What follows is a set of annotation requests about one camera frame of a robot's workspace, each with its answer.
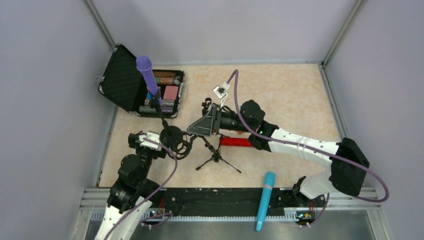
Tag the teal microphone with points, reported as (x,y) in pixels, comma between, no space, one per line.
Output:
(268,186)

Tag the red card deck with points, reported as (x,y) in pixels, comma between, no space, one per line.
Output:
(171,92)

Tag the black poker chip case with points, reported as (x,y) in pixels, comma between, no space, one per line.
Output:
(124,85)

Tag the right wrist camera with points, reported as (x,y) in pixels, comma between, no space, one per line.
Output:
(221,92)

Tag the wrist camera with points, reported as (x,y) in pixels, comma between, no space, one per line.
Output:
(149,139)
(221,92)

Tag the red glitter microphone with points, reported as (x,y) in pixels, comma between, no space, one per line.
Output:
(234,142)

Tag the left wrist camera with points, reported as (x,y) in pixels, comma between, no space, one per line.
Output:
(149,139)

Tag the purple microphone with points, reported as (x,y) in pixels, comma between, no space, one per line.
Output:
(145,67)

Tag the black tripod stand with clip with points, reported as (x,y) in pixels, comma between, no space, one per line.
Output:
(207,107)

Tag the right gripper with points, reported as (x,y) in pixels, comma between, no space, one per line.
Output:
(216,120)

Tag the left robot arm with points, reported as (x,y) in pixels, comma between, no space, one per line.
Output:
(126,203)

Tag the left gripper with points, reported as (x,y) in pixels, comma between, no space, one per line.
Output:
(164,140)

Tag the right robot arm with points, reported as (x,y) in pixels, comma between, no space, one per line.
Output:
(344,163)

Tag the black round-base mic stand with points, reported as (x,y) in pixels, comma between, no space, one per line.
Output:
(171,135)

